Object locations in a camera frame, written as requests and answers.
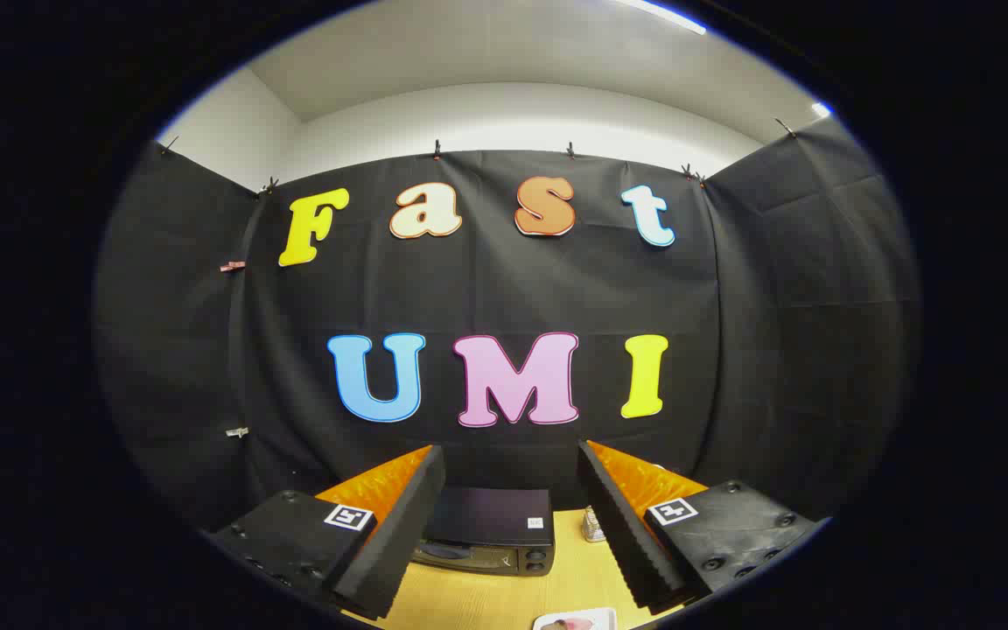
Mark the small red clip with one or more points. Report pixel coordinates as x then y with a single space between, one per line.
233 265

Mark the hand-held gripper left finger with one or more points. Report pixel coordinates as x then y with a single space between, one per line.
408 525

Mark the black toaster oven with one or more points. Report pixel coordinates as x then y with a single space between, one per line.
491 518

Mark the pink ham slice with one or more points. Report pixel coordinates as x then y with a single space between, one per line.
576 624

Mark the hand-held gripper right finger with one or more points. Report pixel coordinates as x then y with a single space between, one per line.
622 525

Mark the white square plate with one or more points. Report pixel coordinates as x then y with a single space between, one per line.
605 617

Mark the row of small black clamps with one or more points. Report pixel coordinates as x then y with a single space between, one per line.
437 150

